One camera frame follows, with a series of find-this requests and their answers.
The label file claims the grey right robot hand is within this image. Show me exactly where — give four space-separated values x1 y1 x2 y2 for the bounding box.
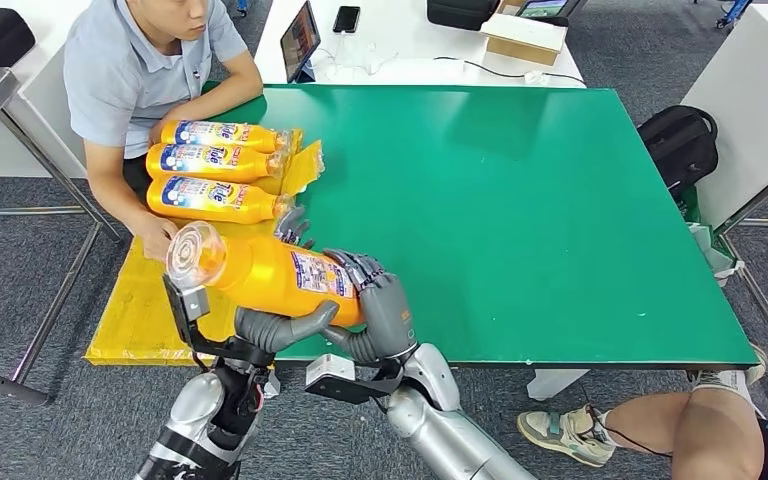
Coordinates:
320 248 420 367

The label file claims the white plastic bag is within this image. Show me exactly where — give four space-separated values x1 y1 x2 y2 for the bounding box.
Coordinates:
685 223 747 289

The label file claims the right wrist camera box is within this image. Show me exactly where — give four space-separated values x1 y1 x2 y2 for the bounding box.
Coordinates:
304 353 402 405

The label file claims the blue metal trolley frame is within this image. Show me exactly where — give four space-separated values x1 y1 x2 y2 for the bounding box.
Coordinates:
715 0 753 30

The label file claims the white table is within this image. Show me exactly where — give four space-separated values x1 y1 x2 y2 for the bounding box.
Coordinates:
680 5 768 230
253 0 587 87

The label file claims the black backpack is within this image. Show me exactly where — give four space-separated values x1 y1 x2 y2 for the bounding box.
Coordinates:
636 104 720 199

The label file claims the black cable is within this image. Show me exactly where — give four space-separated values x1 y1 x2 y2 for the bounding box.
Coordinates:
434 56 587 87

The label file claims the dark smartphone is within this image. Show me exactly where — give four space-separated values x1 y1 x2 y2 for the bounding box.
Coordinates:
332 5 361 34

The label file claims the black screen device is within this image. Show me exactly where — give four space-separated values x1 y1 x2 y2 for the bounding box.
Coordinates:
516 0 587 28

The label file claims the white desk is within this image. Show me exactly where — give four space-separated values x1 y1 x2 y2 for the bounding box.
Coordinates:
0 0 140 236

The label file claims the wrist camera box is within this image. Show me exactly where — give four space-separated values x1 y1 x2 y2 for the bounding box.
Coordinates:
304 353 402 405
161 274 253 362

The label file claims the black bag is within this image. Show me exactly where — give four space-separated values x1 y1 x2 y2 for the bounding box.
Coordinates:
426 0 502 32

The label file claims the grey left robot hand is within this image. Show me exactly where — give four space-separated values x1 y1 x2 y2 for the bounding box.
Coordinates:
234 205 341 354

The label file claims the brown cardboard box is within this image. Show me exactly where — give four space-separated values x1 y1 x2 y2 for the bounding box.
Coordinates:
480 0 568 67

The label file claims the green bag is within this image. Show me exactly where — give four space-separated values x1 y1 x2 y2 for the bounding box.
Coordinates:
676 186 703 225

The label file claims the black tablet on stand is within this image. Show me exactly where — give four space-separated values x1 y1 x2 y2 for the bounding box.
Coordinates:
279 1 322 85

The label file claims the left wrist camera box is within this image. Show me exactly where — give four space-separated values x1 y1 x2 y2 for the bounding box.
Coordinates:
161 274 253 362

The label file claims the person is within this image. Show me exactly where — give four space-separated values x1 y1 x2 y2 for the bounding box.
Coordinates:
62 0 265 263
516 343 768 480

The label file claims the yellow taped cardboard sheet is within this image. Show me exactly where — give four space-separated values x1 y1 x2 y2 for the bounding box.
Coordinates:
84 129 326 368

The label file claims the orange detergent bottle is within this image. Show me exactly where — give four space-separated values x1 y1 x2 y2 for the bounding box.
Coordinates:
165 221 365 329
145 142 287 185
146 174 295 226
159 119 291 155

